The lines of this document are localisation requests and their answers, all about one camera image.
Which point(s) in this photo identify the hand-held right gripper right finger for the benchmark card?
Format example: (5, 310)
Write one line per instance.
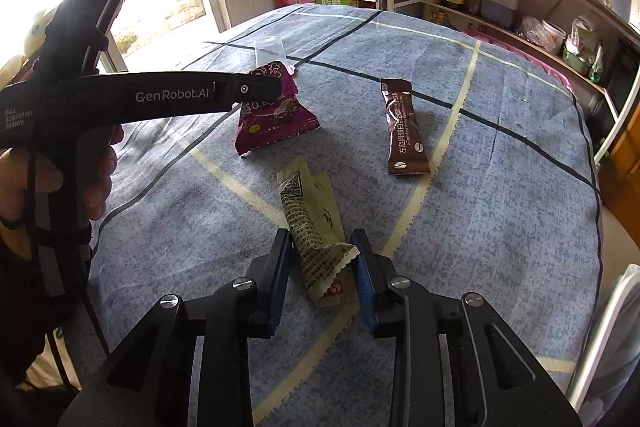
(362, 292)

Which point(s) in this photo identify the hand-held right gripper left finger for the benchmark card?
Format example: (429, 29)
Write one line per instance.
(280, 287)

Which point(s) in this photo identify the purple snack packet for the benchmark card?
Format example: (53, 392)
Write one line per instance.
(272, 122)

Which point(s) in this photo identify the beige printed packet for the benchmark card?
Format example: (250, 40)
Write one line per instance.
(310, 227)

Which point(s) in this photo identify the white round trash bin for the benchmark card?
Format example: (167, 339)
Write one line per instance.
(607, 322)

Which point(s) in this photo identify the person's left forearm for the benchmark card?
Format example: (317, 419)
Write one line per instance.
(20, 307)

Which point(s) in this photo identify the person's left hand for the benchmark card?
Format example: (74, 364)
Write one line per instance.
(102, 172)

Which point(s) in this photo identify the clear plastic cup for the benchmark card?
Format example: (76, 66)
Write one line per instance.
(270, 52)

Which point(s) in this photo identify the green red carton box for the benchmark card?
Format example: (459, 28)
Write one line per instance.
(325, 0)

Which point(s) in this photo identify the brown coffee sachet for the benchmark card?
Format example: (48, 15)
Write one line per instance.
(402, 127)

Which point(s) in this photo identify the blue checkered bed sheet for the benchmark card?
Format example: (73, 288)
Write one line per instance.
(500, 207)

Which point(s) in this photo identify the brown liquid jug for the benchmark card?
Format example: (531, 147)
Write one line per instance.
(500, 4)

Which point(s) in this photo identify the pink storage box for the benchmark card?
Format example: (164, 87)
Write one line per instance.
(530, 60)

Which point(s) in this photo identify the crumpled clear bag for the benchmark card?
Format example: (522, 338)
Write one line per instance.
(531, 31)

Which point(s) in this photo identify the wooden door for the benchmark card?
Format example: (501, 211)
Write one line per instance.
(625, 167)

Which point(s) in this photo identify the white plastic tub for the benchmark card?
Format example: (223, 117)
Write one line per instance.
(553, 38)

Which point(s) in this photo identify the green bowl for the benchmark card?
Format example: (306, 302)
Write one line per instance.
(575, 61)

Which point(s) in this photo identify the filled plastic bag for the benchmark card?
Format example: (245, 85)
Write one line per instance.
(585, 34)

